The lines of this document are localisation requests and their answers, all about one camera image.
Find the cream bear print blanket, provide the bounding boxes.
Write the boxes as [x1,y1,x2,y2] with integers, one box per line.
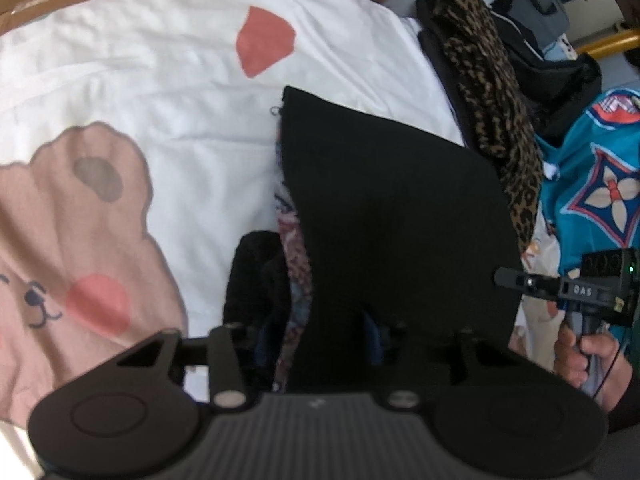
[0,0,568,480]

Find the black garment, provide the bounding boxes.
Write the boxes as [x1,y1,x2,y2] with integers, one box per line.
[415,0,602,147]

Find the person's right hand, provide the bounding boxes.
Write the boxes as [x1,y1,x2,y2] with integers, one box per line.
[552,326,633,409]

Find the leopard print garment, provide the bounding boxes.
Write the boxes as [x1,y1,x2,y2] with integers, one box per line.
[432,0,546,256]

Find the grey bag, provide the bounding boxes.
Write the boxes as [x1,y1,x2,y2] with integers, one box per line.
[515,0,572,47]

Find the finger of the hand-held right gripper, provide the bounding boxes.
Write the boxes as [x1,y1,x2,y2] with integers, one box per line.
[494,267,565,303]

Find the thin black cable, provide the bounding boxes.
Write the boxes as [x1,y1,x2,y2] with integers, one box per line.
[594,337,628,402]

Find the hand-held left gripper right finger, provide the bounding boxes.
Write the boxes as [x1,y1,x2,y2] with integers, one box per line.
[362,310,506,408]

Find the black pants with floral lining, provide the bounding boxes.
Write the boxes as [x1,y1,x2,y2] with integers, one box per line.
[222,85,523,396]

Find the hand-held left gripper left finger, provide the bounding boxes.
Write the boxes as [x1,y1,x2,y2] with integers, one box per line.
[117,324,273,408]

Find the yellow metal rail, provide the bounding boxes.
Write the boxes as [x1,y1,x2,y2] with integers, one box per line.
[575,29,640,57]

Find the teal patterned jersey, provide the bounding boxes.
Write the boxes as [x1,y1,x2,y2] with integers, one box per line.
[535,87,640,341]

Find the person's right forearm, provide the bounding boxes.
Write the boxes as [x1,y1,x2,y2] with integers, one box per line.
[605,365,640,436]

